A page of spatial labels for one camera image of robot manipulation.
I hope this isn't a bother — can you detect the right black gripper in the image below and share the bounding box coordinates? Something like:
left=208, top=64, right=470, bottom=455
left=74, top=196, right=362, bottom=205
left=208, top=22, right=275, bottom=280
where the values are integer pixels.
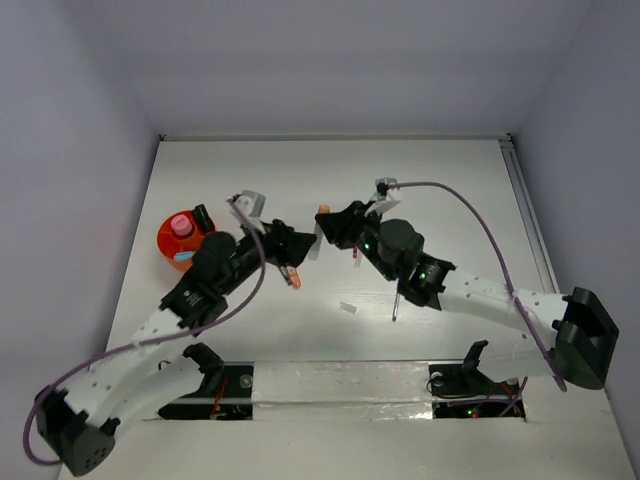
left=317, top=199, right=398, bottom=281

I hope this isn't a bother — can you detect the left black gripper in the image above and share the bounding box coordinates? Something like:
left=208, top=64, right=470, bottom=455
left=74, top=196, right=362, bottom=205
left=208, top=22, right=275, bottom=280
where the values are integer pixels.
left=219, top=216, right=315, bottom=296

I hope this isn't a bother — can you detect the black green-capped highlighter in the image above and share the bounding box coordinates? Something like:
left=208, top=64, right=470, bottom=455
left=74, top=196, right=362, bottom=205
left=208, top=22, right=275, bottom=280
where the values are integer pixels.
left=192, top=204, right=216, bottom=236

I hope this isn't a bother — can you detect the light blue highlighter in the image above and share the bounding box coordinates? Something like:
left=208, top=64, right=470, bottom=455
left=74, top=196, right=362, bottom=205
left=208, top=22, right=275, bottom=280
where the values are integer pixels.
left=173, top=251, right=195, bottom=262

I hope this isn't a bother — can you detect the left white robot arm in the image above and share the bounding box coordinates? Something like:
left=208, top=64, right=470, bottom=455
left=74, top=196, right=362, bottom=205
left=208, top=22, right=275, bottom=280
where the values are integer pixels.
left=30, top=220, right=316, bottom=477

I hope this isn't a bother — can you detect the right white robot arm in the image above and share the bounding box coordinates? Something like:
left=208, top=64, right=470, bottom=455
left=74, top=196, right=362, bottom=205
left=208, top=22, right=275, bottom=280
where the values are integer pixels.
left=315, top=201, right=619, bottom=392

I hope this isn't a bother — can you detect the purple gel pen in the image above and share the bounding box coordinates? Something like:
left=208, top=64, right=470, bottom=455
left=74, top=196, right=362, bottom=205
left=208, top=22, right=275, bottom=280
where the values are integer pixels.
left=279, top=266, right=292, bottom=286

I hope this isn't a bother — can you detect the blue ballpoint pen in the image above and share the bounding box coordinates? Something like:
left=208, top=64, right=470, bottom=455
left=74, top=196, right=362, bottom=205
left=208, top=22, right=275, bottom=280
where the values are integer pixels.
left=391, top=292, right=400, bottom=322

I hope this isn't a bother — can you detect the orange pen holder cup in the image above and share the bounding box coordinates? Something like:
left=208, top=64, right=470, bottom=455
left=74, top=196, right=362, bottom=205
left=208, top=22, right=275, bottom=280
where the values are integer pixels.
left=156, top=208, right=206, bottom=272

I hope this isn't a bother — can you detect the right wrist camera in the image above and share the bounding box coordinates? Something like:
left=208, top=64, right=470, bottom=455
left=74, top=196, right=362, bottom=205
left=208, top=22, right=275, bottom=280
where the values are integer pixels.
left=365, top=177, right=402, bottom=216

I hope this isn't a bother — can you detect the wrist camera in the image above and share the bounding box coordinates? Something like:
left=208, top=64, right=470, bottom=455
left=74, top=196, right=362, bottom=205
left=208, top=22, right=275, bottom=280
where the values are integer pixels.
left=365, top=177, right=402, bottom=216
left=230, top=190, right=266, bottom=220

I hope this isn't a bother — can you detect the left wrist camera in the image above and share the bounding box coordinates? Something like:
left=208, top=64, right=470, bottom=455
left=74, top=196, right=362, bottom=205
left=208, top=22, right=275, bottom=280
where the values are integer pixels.
left=230, top=190, right=266, bottom=220

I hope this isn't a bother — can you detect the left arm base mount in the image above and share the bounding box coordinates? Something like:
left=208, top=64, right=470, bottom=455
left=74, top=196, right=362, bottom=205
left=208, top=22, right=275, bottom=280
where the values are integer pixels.
left=157, top=343, right=254, bottom=421

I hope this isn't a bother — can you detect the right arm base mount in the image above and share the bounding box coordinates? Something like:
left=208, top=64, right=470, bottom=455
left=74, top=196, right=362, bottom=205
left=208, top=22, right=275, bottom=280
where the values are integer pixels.
left=426, top=340, right=526, bottom=420

